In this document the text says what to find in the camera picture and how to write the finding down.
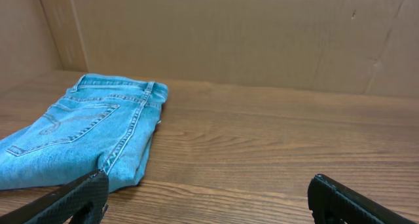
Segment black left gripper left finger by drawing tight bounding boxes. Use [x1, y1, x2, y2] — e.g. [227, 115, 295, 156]
[1, 170, 109, 224]

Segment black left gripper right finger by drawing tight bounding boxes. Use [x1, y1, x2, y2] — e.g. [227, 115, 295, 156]
[307, 174, 415, 224]

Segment folded blue denim jeans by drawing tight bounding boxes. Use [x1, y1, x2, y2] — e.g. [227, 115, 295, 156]
[1, 73, 168, 191]

